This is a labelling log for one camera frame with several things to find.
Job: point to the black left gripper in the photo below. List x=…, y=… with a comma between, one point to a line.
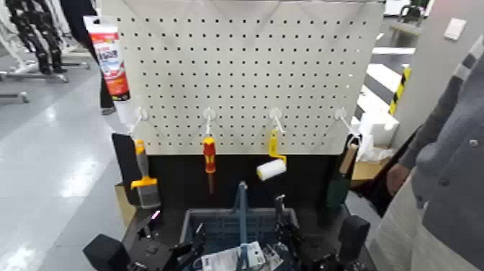
x=151, y=257

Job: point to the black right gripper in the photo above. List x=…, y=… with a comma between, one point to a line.
x=321, y=259

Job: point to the bystander's bare hand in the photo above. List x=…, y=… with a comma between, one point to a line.
x=397, y=177

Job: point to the clear plastic packaged item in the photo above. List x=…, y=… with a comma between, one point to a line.
x=273, y=259

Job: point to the white packaged item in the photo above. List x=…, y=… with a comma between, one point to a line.
x=223, y=259

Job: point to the brown cardboard box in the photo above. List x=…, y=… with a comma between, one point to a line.
x=123, y=200

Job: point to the black base panel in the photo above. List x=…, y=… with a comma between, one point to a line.
x=234, y=178

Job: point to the black side panel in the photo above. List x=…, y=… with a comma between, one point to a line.
x=125, y=166

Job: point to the red and yellow screwdriver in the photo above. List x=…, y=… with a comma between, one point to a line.
x=209, y=155

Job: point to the brown cardboard sheet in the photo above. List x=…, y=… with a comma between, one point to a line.
x=365, y=170

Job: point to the crumpled clear plastic wrap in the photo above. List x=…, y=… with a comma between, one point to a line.
x=374, y=153

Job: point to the white metal pegboard hook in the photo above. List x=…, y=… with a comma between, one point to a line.
x=340, y=113
x=208, y=113
x=275, y=113
x=140, y=113

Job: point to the white foam block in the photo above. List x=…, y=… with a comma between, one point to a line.
x=380, y=128

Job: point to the white perforated pegboard panel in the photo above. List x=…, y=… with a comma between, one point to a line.
x=234, y=75

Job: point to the person in gray cardigan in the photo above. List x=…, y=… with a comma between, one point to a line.
x=453, y=170

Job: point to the red and white tube package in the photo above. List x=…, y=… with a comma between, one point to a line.
x=111, y=60

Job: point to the person in dark trousers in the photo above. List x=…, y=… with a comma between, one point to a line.
x=77, y=19

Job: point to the black humanoid robot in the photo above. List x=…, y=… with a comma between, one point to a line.
x=36, y=34

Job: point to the yellow and black striped post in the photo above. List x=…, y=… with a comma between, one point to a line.
x=399, y=91

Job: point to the gray metal stand frame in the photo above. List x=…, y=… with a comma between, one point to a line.
x=34, y=75

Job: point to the white wall plate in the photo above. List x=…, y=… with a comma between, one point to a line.
x=454, y=29

